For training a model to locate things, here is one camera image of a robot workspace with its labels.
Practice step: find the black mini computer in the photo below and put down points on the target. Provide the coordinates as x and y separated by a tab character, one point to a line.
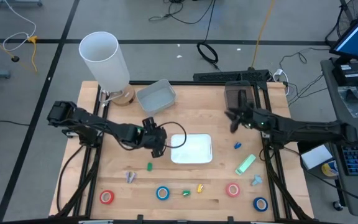
350	74

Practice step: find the clear plastic bag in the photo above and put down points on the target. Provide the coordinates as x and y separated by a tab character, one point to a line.
353	101

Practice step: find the black floor fan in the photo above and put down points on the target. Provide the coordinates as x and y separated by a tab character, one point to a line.
348	21

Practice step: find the dark blue tape roll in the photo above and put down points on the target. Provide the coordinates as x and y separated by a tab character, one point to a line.
255	204

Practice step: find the dark grey translucent bin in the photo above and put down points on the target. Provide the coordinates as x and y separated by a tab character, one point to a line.
231	96

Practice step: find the pale blue staple remover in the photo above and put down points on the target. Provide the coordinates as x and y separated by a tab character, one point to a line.
256	180

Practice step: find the red tape roll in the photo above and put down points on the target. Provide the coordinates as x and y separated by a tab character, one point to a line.
102	197

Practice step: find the white power adapter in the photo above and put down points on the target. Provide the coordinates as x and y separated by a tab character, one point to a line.
279	74

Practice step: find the yellow mini stapler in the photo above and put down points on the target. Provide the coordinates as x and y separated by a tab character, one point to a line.
200	188

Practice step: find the black aluminium rig frame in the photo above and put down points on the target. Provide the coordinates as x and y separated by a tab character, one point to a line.
197	83

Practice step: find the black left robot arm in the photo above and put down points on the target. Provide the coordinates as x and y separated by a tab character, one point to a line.
89	119

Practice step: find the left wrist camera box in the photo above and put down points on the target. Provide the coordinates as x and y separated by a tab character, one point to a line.
149	122

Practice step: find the white cardboard box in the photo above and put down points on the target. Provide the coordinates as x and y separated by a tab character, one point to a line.
315	157

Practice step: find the silver aluminium bracket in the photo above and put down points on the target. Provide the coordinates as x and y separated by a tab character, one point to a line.
95	222
264	222

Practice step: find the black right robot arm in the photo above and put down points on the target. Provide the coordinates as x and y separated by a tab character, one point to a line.
306	130

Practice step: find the light grey plastic bin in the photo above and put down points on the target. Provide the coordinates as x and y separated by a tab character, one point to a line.
155	99

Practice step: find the pink tape roll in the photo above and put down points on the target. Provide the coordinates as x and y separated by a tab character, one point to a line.
228	190

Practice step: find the black table clamp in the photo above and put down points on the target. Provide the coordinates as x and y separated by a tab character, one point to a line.
230	219
140	218

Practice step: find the white shade table lamp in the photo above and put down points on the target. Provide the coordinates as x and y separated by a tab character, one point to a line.
104	62

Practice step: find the white plastic bin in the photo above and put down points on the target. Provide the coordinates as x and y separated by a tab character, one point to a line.
191	149

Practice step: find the green mini stapler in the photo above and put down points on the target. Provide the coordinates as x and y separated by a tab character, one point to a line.
186	193
149	166

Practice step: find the light blue tape roll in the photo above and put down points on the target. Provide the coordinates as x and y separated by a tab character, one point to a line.
158	193

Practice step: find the blue mini stapler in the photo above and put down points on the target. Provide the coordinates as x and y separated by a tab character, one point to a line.
237	145

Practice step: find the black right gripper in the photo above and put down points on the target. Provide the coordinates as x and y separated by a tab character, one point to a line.
251	118

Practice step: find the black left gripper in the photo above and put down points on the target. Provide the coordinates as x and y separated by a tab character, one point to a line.
154	138

